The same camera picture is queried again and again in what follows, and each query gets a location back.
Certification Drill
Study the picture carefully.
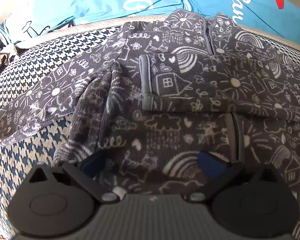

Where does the grey patterned fleece garment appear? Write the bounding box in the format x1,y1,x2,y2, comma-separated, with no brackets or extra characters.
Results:
0,8,300,240

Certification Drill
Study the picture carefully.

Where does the blue cartoon print pillow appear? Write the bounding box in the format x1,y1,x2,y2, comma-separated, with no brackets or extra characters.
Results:
0,0,300,50

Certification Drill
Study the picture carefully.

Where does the houndstooth sofa cushion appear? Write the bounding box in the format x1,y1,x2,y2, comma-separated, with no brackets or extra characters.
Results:
0,15,300,240

